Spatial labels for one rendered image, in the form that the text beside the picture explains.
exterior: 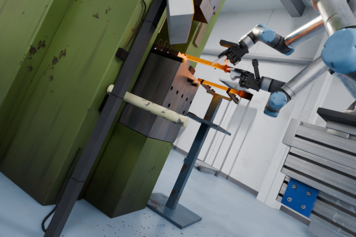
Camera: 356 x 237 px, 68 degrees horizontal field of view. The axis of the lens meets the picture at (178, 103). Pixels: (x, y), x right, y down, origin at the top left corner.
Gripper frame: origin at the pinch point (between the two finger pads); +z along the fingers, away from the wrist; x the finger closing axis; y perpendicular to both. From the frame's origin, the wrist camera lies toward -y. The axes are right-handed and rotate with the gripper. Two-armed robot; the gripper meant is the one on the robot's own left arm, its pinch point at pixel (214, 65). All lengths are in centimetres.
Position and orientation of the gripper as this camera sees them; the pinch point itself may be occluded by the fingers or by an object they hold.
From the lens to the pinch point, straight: 157.1
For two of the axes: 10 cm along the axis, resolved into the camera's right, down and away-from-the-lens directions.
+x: 3.6, 2.3, 9.1
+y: 5.4, 7.4, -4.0
